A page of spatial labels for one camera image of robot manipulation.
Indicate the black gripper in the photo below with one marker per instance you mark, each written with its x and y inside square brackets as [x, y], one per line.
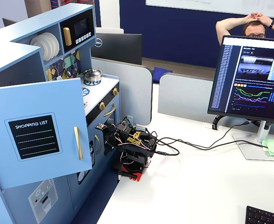
[109, 143]

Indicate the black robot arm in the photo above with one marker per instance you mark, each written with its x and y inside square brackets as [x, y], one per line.
[132, 140]

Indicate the steel pot with lid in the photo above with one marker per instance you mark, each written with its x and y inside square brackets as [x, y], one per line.
[92, 74]

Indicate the man's right hand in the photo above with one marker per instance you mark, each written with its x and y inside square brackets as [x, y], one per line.
[251, 18]

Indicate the man's left hand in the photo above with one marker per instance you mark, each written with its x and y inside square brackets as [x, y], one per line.
[264, 19]

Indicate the gold stove knob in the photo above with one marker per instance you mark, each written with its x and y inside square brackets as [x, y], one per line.
[115, 91]
[101, 106]

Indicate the blue toy kitchen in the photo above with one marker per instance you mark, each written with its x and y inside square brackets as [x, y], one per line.
[90, 191]

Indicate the grey desk divider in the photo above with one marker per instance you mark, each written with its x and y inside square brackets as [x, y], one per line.
[183, 98]
[132, 93]

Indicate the steel ladle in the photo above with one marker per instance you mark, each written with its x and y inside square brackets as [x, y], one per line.
[68, 73]

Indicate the steel slotted spatula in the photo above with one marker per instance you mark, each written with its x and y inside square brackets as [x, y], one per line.
[59, 78]

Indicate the silver toy whisk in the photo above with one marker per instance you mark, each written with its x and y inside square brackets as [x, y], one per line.
[75, 68]

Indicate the blue fridge door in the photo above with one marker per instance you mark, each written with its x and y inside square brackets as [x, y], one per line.
[34, 98]

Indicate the blue cushion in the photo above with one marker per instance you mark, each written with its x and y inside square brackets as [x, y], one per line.
[161, 71]

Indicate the black Dell monitor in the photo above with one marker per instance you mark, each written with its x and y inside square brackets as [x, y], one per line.
[118, 49]

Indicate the white toy plate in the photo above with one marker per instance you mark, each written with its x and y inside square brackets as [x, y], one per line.
[51, 46]
[57, 44]
[37, 49]

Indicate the black toy microwave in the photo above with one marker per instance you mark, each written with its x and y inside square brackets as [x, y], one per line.
[82, 23]

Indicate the silver monitor stand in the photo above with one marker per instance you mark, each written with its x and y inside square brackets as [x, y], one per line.
[262, 133]

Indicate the lit computer monitor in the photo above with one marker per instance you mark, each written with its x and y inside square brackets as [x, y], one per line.
[255, 81]

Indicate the black keyboard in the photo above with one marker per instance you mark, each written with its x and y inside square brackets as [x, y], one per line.
[265, 217]

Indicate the white whiteboard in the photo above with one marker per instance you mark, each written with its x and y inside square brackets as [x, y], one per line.
[220, 4]

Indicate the man's head with glasses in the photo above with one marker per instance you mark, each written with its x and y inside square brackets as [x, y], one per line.
[253, 29]

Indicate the black wristwatch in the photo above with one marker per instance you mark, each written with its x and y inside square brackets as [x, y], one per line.
[271, 24]

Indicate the small wrist camera board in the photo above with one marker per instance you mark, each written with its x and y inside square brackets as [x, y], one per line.
[101, 127]

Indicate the red robot base mount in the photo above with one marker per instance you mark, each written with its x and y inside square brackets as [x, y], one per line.
[139, 177]

